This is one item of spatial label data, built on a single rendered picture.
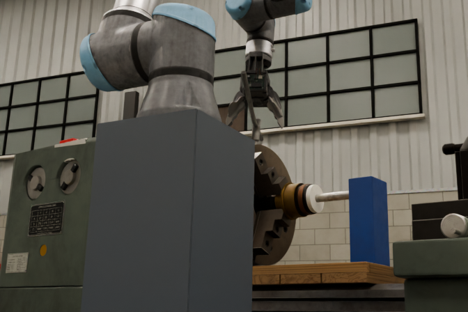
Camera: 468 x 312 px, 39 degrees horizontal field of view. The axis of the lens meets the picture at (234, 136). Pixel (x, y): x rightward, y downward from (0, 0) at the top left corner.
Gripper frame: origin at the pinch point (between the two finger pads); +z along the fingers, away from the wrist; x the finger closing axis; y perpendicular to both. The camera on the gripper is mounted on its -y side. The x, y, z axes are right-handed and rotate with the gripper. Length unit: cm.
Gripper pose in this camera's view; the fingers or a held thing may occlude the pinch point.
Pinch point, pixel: (254, 129)
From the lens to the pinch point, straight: 174.3
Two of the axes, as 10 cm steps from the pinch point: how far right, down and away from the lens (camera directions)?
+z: -0.9, 9.3, -3.6
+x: 9.8, 0.1, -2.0
